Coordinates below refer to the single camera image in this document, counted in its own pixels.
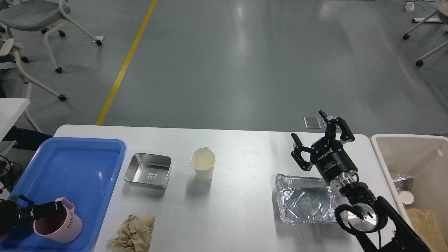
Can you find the pink ribbed mug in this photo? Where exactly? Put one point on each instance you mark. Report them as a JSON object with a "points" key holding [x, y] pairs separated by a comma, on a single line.
{"points": [[62, 227]]}

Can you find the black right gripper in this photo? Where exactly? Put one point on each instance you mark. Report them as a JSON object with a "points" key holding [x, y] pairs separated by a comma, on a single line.
{"points": [[327, 154]]}

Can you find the left metal floor plate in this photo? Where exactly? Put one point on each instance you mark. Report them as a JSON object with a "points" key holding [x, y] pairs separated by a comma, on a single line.
{"points": [[312, 123]]}

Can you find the crumpled foil in bin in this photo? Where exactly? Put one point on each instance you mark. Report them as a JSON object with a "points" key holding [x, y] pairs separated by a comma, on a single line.
{"points": [[402, 181]]}

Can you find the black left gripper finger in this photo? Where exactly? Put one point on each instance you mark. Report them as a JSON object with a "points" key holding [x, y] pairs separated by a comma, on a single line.
{"points": [[35, 212]]}

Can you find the stainless steel rectangular tray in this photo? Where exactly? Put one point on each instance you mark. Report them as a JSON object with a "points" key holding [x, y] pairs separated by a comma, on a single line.
{"points": [[149, 171]]}

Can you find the grey office chair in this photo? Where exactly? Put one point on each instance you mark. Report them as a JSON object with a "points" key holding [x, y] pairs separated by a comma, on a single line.
{"points": [[42, 15]]}

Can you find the small white cup in bin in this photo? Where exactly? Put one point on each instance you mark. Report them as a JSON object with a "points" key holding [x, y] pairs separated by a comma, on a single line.
{"points": [[406, 197]]}

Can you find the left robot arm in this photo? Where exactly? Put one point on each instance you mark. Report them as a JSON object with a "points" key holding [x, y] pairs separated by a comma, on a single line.
{"points": [[9, 228]]}

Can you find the crumpled brown paper napkin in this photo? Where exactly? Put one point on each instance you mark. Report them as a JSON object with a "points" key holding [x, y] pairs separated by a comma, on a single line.
{"points": [[135, 234]]}

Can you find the white chair frame left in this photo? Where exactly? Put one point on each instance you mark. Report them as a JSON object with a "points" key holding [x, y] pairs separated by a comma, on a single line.
{"points": [[8, 47]]}

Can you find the brown paper bag in bin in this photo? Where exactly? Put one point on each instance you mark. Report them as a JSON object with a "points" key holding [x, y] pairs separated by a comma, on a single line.
{"points": [[424, 224]]}

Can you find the aluminium foil container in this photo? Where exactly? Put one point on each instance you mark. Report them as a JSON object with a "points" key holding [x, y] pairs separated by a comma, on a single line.
{"points": [[307, 200]]}

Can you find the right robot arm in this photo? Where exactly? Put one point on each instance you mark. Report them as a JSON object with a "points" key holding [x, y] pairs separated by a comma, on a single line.
{"points": [[365, 213]]}

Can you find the blue plastic tray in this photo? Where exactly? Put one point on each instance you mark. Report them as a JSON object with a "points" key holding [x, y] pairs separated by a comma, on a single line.
{"points": [[84, 171]]}

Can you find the beige plastic waste bin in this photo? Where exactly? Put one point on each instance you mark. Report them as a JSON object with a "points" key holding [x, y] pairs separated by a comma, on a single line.
{"points": [[425, 157]]}

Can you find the white paper cup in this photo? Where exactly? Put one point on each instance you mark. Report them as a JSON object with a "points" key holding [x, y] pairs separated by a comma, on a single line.
{"points": [[203, 161]]}

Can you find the small white side table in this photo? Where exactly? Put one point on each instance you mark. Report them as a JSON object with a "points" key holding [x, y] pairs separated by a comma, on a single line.
{"points": [[10, 110]]}

